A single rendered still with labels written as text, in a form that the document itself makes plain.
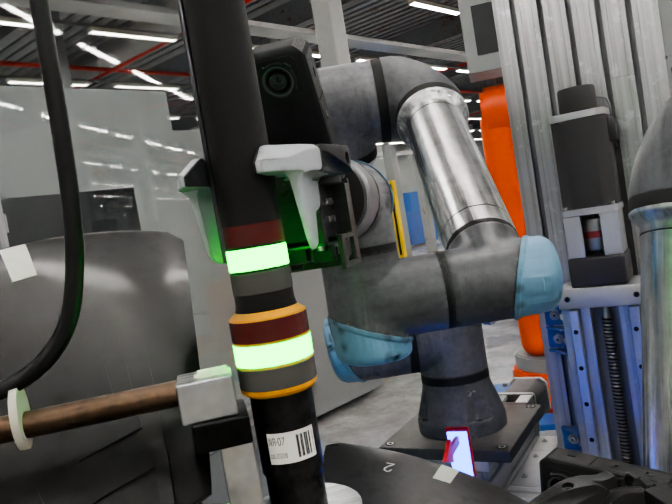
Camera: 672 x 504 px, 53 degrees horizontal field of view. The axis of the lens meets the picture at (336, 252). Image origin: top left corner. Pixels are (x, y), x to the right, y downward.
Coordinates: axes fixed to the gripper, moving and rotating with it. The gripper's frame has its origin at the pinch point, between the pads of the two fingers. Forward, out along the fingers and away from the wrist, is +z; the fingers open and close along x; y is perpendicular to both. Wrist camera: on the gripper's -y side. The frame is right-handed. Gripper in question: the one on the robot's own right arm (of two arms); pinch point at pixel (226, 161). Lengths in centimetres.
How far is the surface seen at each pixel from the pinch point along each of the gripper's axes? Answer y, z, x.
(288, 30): -314, -1014, 255
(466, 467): 31.3, -35.7, -6.5
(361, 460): 25.8, -25.1, 1.8
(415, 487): 27.2, -21.7, -3.3
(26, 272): 4.0, -5.9, 17.9
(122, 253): 3.7, -10.2, 13.1
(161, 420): 13.9, -1.8, 7.4
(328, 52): -179, -676, 129
